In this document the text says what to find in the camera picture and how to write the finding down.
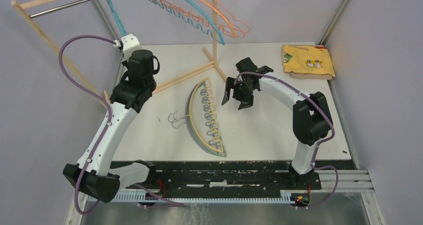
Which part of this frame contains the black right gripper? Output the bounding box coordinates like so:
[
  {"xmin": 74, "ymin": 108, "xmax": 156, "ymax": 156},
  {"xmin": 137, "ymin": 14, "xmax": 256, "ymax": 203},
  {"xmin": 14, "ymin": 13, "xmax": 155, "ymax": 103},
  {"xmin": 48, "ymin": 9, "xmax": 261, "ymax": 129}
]
[{"xmin": 221, "ymin": 76, "xmax": 255, "ymax": 110}]

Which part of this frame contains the yellow plastic hanger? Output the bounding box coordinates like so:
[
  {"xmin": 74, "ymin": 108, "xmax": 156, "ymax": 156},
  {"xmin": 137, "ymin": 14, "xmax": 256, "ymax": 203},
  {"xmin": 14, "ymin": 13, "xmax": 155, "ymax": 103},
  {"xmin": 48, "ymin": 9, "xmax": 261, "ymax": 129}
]
[{"xmin": 187, "ymin": 79, "xmax": 222, "ymax": 153}]

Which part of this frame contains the blue wavy plastic hanger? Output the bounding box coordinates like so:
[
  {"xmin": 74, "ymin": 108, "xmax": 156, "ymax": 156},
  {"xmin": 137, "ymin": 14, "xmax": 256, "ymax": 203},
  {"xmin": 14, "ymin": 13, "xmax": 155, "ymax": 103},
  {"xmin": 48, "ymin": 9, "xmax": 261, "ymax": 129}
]
[{"xmin": 148, "ymin": 0, "xmax": 226, "ymax": 45}]

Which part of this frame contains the orange wavy plastic hanger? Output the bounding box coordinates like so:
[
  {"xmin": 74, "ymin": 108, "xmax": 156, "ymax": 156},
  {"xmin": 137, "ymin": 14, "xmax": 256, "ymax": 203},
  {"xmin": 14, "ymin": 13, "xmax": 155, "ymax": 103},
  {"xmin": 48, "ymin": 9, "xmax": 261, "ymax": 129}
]
[{"xmin": 148, "ymin": 0, "xmax": 241, "ymax": 45}]

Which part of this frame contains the pink wire hanger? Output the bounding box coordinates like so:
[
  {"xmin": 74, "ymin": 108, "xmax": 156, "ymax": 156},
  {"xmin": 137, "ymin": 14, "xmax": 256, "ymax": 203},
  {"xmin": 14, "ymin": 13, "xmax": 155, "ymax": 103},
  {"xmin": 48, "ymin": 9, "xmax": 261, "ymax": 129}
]
[{"xmin": 180, "ymin": 0, "xmax": 250, "ymax": 38}]

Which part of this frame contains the teal plastic hanger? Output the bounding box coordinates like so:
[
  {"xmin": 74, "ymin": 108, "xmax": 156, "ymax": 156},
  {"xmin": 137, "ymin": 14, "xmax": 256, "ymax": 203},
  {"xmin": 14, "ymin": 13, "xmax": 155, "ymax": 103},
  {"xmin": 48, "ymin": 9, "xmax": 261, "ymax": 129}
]
[{"xmin": 106, "ymin": 0, "xmax": 128, "ymax": 36}]

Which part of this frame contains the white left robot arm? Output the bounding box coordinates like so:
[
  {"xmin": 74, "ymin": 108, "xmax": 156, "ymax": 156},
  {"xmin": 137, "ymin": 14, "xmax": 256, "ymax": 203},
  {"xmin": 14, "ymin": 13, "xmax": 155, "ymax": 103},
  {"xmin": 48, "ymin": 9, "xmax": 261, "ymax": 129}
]
[{"xmin": 63, "ymin": 49, "xmax": 159, "ymax": 203}]

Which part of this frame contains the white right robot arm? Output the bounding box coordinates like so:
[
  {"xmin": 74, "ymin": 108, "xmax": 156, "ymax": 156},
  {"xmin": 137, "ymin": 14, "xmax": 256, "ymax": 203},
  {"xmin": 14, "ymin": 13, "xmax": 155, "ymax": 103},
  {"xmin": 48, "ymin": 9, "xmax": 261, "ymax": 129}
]
[{"xmin": 222, "ymin": 57, "xmax": 335, "ymax": 189}]

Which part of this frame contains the green plastic hanger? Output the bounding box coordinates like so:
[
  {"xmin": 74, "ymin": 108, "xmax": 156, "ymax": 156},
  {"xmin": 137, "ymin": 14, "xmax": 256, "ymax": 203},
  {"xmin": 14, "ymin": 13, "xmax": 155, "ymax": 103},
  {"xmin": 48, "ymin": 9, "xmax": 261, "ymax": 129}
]
[{"xmin": 190, "ymin": 84, "xmax": 227, "ymax": 158}]

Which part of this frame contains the purple plastic hanger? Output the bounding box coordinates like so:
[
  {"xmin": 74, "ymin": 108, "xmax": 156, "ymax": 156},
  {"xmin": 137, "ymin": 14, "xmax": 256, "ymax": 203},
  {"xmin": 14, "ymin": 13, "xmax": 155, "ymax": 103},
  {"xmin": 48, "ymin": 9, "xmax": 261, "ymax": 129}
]
[{"xmin": 168, "ymin": 82, "xmax": 215, "ymax": 156}]

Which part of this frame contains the yellow printed folded cloth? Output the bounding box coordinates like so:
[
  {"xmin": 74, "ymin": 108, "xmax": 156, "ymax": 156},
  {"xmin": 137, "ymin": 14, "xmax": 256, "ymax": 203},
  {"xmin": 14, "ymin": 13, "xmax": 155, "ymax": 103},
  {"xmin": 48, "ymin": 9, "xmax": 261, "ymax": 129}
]
[{"xmin": 282, "ymin": 44, "xmax": 336, "ymax": 80}]

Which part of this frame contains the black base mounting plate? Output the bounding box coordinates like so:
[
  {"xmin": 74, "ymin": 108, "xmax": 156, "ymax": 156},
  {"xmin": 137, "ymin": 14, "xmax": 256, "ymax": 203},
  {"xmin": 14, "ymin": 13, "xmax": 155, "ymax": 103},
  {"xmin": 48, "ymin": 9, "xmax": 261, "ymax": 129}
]
[{"xmin": 136, "ymin": 161, "xmax": 322, "ymax": 199}]

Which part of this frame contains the metal hanging rod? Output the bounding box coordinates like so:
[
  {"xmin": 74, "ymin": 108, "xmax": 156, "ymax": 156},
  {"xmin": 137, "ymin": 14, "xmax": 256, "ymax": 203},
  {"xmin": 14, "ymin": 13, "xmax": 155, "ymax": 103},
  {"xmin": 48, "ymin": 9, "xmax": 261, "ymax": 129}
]
[{"xmin": 29, "ymin": 0, "xmax": 93, "ymax": 19}]

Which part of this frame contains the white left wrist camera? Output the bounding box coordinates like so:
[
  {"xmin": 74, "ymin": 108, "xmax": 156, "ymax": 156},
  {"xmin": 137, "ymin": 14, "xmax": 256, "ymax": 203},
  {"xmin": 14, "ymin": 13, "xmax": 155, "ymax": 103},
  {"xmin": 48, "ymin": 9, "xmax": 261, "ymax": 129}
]
[{"xmin": 121, "ymin": 33, "xmax": 142, "ymax": 60}]

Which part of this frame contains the white slotted cable duct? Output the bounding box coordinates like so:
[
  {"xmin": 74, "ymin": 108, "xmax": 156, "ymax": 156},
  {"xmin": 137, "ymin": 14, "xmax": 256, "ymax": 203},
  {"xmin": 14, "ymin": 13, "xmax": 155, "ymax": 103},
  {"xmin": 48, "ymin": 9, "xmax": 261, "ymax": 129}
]
[{"xmin": 86, "ymin": 189, "xmax": 311, "ymax": 205}]

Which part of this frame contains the wooden clothes rack frame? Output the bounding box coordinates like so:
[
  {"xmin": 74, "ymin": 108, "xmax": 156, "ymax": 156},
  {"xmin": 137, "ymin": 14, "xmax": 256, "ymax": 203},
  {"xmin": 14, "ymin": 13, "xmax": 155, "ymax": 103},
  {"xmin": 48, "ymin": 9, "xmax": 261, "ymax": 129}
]
[{"xmin": 11, "ymin": 0, "xmax": 226, "ymax": 93}]

